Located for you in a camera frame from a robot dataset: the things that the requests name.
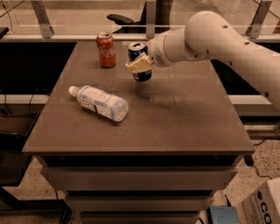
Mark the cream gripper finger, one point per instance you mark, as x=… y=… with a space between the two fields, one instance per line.
x=141 y=64

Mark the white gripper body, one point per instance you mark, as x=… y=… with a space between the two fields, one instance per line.
x=155 y=53

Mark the blue pepsi can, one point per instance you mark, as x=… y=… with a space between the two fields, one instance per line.
x=135 y=49

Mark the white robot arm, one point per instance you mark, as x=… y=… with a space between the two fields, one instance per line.
x=208 y=36

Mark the red coca-cola can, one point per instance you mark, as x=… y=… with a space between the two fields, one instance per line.
x=106 y=49

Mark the clear plastic water bottle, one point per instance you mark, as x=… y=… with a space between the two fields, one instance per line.
x=102 y=103

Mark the grey drawer cabinet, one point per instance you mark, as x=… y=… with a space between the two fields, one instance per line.
x=179 y=144

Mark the blue perforated box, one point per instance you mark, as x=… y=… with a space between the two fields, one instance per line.
x=223 y=215

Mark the white cardboard box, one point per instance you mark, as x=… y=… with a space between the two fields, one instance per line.
x=262 y=206

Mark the middle metal partition bracket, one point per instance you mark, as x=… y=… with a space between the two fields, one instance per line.
x=150 y=18

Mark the metal partition bracket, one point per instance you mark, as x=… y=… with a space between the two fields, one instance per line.
x=255 y=26
x=150 y=18
x=45 y=26

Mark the right metal partition bracket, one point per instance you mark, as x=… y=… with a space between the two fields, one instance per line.
x=255 y=26

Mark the left metal partition bracket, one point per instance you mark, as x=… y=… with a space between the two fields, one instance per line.
x=45 y=26

